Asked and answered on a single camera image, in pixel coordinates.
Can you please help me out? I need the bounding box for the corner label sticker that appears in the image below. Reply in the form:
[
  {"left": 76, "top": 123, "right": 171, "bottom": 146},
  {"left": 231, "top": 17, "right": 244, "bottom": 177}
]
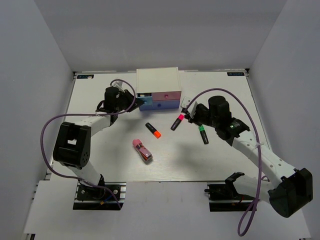
[
  {"left": 227, "top": 72, "right": 245, "bottom": 77},
  {"left": 76, "top": 74, "right": 94, "bottom": 79}
]

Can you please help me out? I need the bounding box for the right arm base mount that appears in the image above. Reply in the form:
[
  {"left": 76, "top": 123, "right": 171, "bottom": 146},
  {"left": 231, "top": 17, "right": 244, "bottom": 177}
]
[{"left": 204, "top": 172, "right": 254, "bottom": 212}]

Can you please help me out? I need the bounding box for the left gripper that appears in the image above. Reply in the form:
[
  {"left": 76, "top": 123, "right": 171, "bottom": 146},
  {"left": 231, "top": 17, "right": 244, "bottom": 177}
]
[{"left": 115, "top": 89, "right": 144, "bottom": 113}]

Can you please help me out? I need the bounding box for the wide blue drawer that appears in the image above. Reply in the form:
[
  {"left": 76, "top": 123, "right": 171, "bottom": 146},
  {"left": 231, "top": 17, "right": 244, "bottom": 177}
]
[{"left": 139, "top": 100, "right": 180, "bottom": 111}]

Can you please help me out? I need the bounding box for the pink drawer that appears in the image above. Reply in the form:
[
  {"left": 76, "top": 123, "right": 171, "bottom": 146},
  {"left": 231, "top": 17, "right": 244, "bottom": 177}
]
[{"left": 151, "top": 91, "right": 182, "bottom": 101}]

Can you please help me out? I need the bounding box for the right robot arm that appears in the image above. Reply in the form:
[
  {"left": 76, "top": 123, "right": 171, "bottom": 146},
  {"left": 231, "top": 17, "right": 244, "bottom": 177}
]
[{"left": 181, "top": 96, "right": 313, "bottom": 218}]

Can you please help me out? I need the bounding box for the right corner label sticker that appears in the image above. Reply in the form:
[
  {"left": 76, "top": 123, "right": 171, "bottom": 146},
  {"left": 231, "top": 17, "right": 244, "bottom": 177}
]
[{"left": 227, "top": 72, "right": 245, "bottom": 77}]

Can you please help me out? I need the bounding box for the left corner label sticker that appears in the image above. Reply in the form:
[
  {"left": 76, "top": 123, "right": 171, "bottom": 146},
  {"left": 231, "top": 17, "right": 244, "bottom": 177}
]
[{"left": 76, "top": 74, "right": 94, "bottom": 79}]

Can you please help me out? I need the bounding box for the pink cap clip tube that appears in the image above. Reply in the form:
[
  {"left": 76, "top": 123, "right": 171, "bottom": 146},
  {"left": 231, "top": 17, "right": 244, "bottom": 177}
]
[{"left": 132, "top": 139, "right": 153, "bottom": 164}]

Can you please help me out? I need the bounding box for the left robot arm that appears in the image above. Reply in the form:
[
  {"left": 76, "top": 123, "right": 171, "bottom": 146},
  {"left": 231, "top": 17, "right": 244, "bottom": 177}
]
[{"left": 53, "top": 83, "right": 145, "bottom": 200}]

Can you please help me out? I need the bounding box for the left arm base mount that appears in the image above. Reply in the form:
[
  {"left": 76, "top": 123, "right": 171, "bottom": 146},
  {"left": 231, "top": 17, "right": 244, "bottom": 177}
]
[{"left": 72, "top": 182, "right": 127, "bottom": 211}]

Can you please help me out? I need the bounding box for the orange cap highlighter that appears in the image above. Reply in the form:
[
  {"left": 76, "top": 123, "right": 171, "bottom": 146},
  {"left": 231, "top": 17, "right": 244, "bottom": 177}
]
[{"left": 145, "top": 122, "right": 162, "bottom": 139}]

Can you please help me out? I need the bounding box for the white drawer organizer box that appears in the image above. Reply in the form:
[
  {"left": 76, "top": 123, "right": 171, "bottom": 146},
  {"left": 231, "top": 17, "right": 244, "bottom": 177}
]
[{"left": 136, "top": 67, "right": 182, "bottom": 93}]

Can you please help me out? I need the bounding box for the small blue drawer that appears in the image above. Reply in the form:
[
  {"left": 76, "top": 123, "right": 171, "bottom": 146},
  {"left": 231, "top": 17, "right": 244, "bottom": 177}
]
[{"left": 137, "top": 93, "right": 153, "bottom": 106}]

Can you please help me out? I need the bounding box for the pink cap highlighter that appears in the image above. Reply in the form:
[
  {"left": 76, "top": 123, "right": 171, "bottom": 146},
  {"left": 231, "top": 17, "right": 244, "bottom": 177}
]
[{"left": 170, "top": 114, "right": 185, "bottom": 131}]

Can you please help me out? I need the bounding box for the green cap highlighter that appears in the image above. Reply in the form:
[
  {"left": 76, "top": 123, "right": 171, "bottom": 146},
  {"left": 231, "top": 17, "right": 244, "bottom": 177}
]
[{"left": 198, "top": 125, "right": 209, "bottom": 145}]

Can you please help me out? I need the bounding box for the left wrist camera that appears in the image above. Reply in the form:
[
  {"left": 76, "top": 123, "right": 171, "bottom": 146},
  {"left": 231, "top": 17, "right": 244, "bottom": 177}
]
[{"left": 110, "top": 79, "right": 123, "bottom": 89}]

